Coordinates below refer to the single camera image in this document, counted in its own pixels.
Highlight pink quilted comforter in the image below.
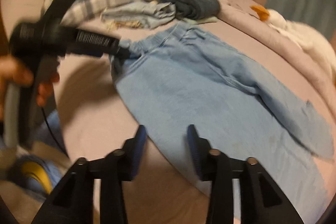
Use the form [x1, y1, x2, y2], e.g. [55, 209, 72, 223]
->
[217, 0, 335, 115]

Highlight white goose plush toy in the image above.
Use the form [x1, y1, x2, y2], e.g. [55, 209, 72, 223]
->
[250, 5, 335, 82]

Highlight black cable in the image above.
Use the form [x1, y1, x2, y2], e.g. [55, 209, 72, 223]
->
[40, 107, 70, 159]

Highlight dark blue folded garment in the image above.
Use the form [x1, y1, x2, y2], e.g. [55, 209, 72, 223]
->
[159, 0, 221, 20]

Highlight blue yellow slipper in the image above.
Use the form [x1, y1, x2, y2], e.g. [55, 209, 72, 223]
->
[7, 155, 63, 197]

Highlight light blue crumpled garment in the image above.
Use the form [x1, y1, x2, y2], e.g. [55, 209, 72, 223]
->
[100, 1, 176, 30]

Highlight pale green folded cloth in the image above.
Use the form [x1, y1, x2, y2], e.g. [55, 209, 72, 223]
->
[182, 16, 218, 25]

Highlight person's left hand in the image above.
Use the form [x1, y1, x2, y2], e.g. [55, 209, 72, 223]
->
[0, 54, 60, 119]

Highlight light blue denim pants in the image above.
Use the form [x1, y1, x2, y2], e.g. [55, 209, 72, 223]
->
[110, 23, 334, 223]

